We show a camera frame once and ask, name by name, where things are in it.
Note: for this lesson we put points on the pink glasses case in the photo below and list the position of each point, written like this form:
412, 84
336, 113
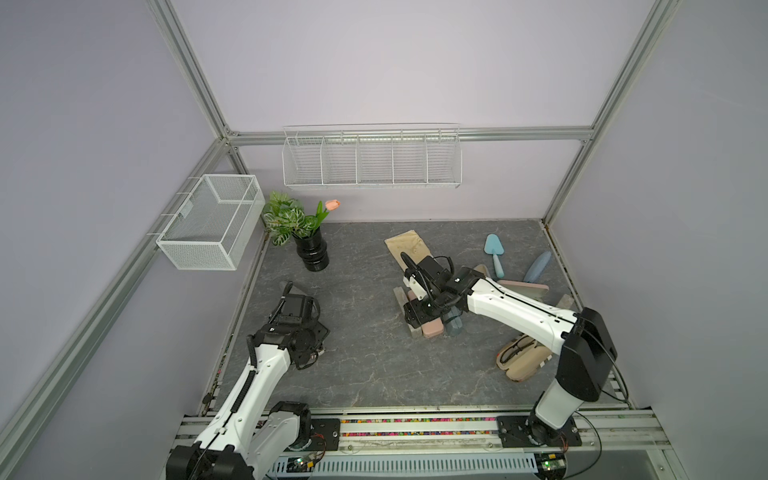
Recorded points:
431, 329

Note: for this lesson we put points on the green artificial plant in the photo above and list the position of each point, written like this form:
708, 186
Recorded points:
285, 218

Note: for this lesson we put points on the case with white sunglasses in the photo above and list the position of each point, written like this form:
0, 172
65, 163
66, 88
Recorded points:
483, 269

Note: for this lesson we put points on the pink tulip flower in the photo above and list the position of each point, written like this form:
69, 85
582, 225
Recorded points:
332, 204

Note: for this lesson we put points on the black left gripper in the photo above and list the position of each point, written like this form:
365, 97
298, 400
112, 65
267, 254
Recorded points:
320, 331

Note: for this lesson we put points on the green glasses case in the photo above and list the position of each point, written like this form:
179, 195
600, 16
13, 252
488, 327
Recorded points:
402, 301

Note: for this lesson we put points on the beige fabric glove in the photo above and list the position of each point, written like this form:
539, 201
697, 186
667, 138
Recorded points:
410, 243

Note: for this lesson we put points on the teal small trowel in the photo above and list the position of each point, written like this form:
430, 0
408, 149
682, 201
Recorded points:
494, 248

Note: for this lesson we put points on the aluminium mounting rail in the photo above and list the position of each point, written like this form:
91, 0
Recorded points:
476, 430

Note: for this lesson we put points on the blue brown glasses case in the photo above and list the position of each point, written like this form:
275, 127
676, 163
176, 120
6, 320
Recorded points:
537, 267

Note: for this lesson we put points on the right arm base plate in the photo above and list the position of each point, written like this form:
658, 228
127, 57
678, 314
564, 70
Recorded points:
516, 431

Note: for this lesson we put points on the white vented cable duct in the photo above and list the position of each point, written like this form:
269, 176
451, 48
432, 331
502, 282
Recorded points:
419, 466

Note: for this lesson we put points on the beige case black glasses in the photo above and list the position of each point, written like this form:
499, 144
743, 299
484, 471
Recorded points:
521, 358

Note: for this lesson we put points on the long white wire shelf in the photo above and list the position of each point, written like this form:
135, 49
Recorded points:
387, 155

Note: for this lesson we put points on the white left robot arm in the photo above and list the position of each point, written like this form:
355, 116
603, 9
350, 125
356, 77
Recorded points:
245, 438

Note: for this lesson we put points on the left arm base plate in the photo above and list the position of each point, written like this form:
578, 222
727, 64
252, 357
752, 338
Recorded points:
320, 435

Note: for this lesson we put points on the teal grey case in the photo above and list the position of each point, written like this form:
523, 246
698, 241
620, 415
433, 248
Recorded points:
453, 325

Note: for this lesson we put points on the white wire basket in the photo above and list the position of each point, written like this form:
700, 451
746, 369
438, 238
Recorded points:
214, 223

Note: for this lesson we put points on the aluminium frame post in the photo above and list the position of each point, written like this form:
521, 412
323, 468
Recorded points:
173, 32

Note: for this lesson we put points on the black glossy vase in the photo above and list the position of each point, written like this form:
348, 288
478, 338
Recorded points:
313, 251

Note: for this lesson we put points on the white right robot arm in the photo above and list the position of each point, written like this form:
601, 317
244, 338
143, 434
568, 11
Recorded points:
580, 339

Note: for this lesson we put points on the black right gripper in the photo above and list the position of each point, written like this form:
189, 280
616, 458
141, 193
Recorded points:
413, 314

